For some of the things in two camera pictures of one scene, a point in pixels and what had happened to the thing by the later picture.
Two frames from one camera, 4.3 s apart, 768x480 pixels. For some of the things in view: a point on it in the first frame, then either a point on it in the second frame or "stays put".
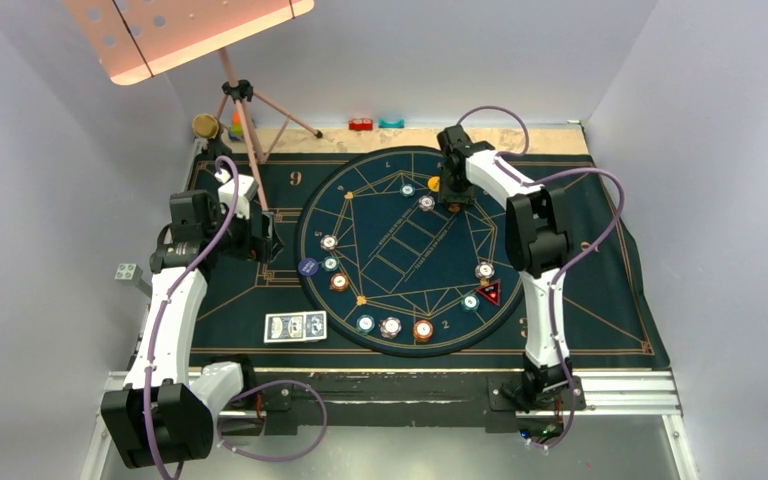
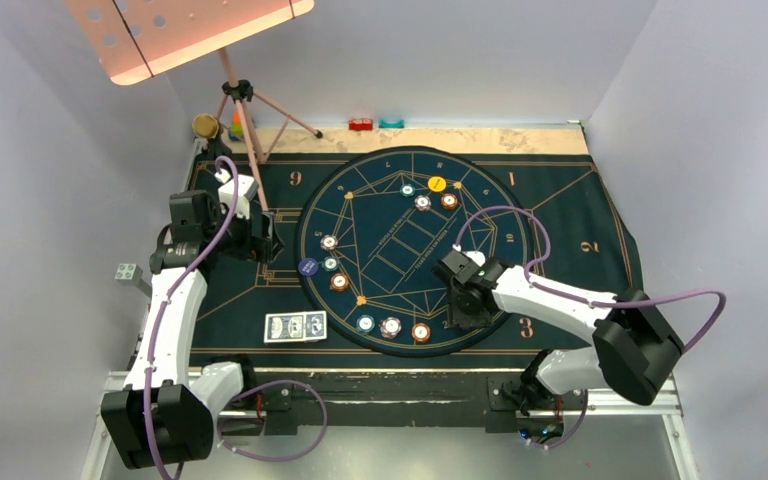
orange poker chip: x=339 y=282 stays put
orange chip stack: x=423 y=330 stays put
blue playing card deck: x=298 y=327 stays put
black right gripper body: x=454 y=188 -> x=461 y=311
